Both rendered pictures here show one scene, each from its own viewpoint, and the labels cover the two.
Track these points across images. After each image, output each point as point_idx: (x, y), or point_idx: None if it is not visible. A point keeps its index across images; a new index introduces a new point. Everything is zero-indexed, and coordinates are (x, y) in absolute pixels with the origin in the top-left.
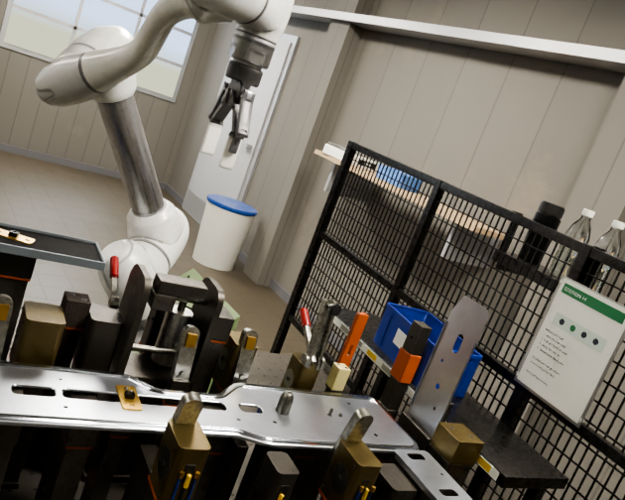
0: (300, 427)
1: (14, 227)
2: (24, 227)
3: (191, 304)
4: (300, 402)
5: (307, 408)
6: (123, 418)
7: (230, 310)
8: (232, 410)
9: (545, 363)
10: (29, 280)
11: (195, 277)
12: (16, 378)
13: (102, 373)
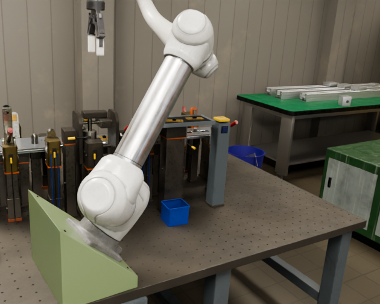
0: (29, 140)
1: (178, 123)
2: (175, 123)
3: (61, 219)
4: (20, 146)
5: (18, 145)
6: (104, 134)
7: (33, 195)
8: (60, 140)
9: None
10: (160, 134)
11: (58, 225)
12: None
13: None
